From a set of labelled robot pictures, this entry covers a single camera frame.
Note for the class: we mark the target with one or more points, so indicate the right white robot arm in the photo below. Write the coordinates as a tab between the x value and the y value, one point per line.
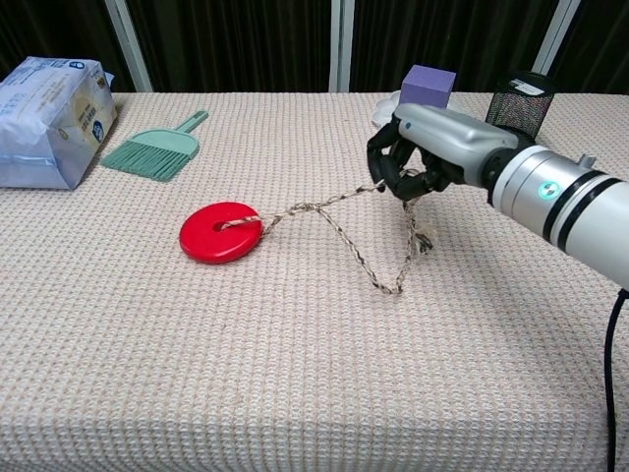
565	206

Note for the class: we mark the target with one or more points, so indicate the beige woven tablecloth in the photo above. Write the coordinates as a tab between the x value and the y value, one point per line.
270	319

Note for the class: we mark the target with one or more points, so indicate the blue tissue pack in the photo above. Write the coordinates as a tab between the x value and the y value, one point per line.
46	123

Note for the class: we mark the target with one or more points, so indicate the white scalloped plate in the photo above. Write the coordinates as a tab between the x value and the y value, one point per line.
385	110

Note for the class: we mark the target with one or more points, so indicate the black mesh cup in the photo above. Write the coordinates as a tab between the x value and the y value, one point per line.
521	108

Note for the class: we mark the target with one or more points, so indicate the red disc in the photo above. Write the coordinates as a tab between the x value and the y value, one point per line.
221	231

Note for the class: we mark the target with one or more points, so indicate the green hand brush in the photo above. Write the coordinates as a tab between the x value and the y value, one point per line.
152	152

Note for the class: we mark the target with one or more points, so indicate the black pleated curtain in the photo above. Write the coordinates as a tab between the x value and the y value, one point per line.
236	39

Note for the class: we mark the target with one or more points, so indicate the purple cube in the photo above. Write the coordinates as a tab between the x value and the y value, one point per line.
427	88

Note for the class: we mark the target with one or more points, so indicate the grey screen frame post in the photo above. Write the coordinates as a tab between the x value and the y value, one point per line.
129	44
341	44
555	34

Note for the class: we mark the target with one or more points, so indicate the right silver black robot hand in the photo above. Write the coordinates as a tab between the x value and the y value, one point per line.
442	150

